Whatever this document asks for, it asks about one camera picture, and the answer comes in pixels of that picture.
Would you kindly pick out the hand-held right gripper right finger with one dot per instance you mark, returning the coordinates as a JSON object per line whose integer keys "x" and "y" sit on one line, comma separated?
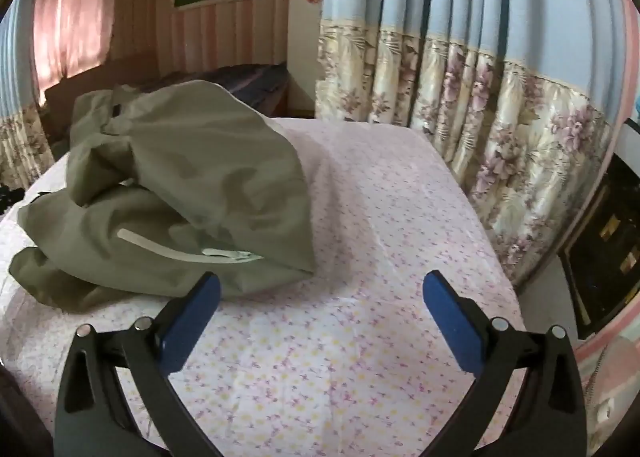
{"x": 450, "y": 322}

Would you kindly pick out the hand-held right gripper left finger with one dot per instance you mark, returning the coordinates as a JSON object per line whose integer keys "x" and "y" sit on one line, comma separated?
{"x": 192, "y": 322}

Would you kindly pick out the olive green jacket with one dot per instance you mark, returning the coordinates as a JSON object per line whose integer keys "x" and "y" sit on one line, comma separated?
{"x": 165, "y": 187}

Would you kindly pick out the floral pink bed sheet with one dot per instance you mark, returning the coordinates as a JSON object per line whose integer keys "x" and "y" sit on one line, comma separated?
{"x": 350, "y": 287}

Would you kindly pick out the dark framed cabinet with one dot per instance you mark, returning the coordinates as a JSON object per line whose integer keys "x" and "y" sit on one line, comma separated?
{"x": 607, "y": 247}

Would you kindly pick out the blue floral curtain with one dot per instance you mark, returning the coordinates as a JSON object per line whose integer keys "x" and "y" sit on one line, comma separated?
{"x": 470, "y": 102}
{"x": 17, "y": 102}

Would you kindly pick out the dark striped bed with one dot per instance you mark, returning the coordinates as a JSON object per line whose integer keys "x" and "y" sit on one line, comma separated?
{"x": 200, "y": 82}

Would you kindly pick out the pink window curtain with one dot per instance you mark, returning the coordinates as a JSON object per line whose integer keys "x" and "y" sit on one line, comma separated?
{"x": 70, "y": 22}

